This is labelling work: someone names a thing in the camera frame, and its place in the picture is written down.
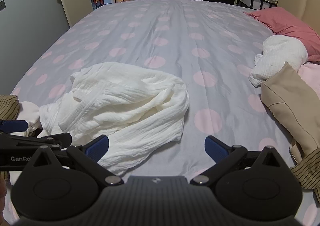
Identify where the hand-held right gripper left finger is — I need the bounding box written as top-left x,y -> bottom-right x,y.
25,135 -> 123,186

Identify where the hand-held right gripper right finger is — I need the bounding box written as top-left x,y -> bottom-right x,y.
190,135 -> 292,186

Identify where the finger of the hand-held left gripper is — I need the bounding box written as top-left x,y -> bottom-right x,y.
0,120 -> 28,133
25,133 -> 73,151

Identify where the white crinkled garment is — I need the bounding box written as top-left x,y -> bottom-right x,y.
39,62 -> 190,176

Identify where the brown striped cloth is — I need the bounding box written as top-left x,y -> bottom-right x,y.
0,94 -> 20,121
291,147 -> 320,189

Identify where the plain white cloth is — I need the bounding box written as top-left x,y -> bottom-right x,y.
15,101 -> 44,138

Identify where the beige cloth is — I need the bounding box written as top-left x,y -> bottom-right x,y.
261,62 -> 320,164

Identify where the grey pink-dotted bed cover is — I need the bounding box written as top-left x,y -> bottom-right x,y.
5,0 -> 320,221

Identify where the small white folded cloth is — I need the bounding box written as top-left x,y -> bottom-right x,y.
249,34 -> 308,88

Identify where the light pink cloth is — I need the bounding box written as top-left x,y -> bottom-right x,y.
297,62 -> 320,87

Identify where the pink pillow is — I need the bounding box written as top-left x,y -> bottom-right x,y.
244,7 -> 320,62

